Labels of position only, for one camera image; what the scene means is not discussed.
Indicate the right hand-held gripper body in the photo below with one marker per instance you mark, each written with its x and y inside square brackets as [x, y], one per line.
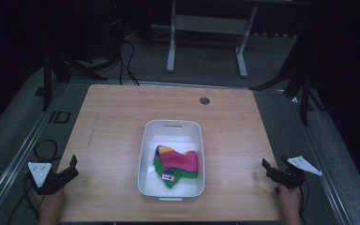
[289, 178]

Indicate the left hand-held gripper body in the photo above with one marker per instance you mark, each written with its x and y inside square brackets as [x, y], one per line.
[40, 173]

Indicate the person's right hand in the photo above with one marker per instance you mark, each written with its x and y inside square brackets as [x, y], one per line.
[289, 201]

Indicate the person's left hand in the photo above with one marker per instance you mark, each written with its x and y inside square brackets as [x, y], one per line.
[52, 205]

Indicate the black metal stand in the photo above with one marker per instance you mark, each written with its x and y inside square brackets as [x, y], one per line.
[304, 93]
[47, 84]

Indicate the colourful striped cloth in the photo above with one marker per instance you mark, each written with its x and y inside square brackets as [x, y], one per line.
[176, 164]

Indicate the white plastic basin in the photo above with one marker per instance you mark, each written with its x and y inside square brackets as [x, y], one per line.
[172, 190]

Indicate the white metal desk frame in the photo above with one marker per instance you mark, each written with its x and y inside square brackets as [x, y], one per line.
[209, 24]

